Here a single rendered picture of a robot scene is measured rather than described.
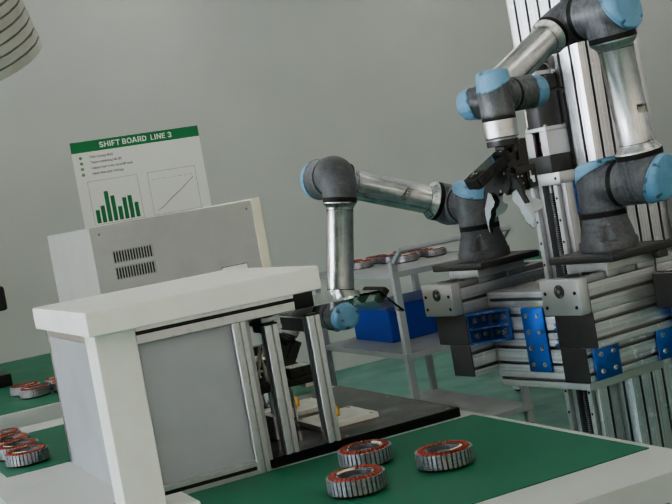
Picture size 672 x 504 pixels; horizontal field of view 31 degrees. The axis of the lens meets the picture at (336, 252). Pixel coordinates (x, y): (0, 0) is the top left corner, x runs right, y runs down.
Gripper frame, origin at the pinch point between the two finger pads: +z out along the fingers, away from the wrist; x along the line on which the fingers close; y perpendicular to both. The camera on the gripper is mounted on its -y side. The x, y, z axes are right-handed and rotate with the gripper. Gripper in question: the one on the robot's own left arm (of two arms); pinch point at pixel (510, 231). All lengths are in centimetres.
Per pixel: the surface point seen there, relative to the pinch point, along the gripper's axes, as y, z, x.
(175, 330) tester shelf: -72, 7, 24
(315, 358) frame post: -42, 19, 21
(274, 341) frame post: -50, 14, 23
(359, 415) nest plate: -26, 37, 33
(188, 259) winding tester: -60, -6, 36
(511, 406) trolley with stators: 177, 97, 220
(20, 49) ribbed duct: -117, -42, -42
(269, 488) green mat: -65, 40, 9
